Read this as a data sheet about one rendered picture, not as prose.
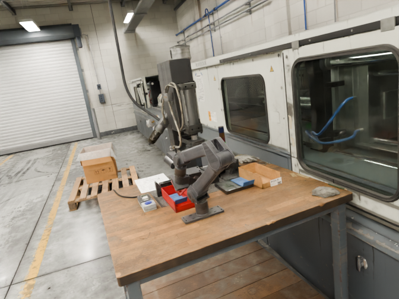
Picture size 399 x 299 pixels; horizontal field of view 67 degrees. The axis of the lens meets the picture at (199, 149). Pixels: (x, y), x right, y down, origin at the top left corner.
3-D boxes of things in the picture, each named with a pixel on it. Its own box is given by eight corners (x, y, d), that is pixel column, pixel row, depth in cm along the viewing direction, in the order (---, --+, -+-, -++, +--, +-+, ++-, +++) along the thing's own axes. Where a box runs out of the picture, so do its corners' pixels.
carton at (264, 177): (262, 190, 165) (261, 177, 163) (239, 178, 187) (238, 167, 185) (282, 184, 169) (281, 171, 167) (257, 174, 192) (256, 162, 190)
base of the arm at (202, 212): (178, 203, 142) (183, 208, 136) (216, 191, 149) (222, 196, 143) (180, 219, 144) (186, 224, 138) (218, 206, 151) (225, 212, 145)
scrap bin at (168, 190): (176, 213, 151) (174, 202, 150) (162, 197, 174) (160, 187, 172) (198, 206, 155) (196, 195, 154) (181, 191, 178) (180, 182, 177)
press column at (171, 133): (180, 178, 203) (160, 62, 185) (174, 174, 213) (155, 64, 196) (199, 172, 207) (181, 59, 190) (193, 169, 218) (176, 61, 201)
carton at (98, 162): (86, 174, 535) (79, 147, 523) (121, 167, 548) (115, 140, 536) (82, 186, 472) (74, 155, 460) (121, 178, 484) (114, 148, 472)
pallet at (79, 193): (78, 185, 530) (76, 177, 527) (135, 172, 554) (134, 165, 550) (69, 211, 417) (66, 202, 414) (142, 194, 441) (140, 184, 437)
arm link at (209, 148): (170, 154, 143) (211, 139, 119) (184, 149, 149) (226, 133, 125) (179, 178, 143) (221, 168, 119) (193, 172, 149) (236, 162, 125)
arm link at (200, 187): (185, 191, 144) (214, 151, 121) (195, 187, 148) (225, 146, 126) (192, 202, 142) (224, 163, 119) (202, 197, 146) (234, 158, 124)
